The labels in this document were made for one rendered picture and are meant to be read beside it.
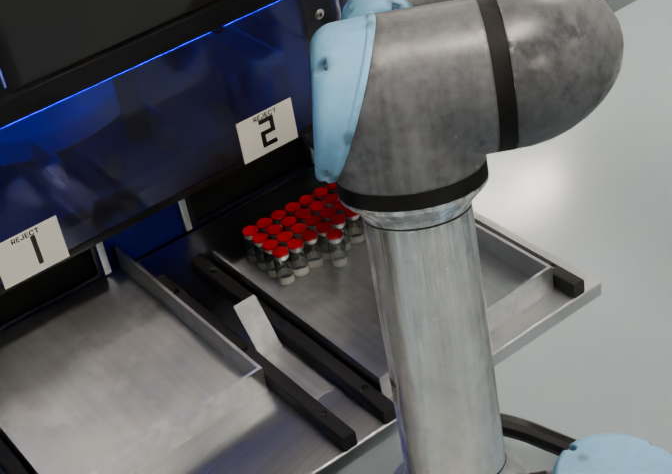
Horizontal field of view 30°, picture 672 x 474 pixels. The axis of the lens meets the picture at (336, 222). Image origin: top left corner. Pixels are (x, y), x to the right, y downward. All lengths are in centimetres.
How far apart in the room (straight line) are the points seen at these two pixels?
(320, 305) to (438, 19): 68
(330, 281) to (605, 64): 71
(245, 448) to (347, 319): 22
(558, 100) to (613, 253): 211
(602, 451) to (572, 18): 39
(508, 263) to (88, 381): 52
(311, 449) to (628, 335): 152
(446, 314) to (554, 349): 179
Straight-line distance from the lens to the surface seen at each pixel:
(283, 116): 162
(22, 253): 150
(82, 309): 162
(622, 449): 112
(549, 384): 267
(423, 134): 89
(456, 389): 99
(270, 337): 147
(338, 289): 154
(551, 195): 321
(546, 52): 89
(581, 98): 91
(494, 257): 156
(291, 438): 136
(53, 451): 144
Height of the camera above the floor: 182
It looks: 35 degrees down
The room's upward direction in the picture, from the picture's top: 11 degrees counter-clockwise
